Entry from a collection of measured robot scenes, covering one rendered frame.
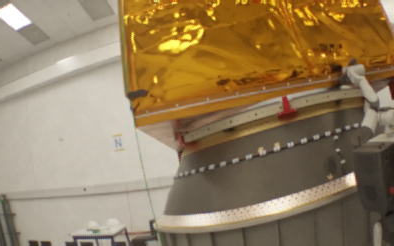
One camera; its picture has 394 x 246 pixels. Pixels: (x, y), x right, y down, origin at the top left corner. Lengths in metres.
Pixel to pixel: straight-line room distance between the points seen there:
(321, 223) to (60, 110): 7.27
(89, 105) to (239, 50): 6.25
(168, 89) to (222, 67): 0.30
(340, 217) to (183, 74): 1.19
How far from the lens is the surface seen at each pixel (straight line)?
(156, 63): 2.04
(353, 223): 1.83
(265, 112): 1.95
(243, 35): 2.06
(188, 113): 2.00
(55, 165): 8.28
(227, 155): 2.03
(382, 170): 1.26
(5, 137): 9.30
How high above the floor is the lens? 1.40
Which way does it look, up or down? 10 degrees up
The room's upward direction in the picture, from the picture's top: 11 degrees counter-clockwise
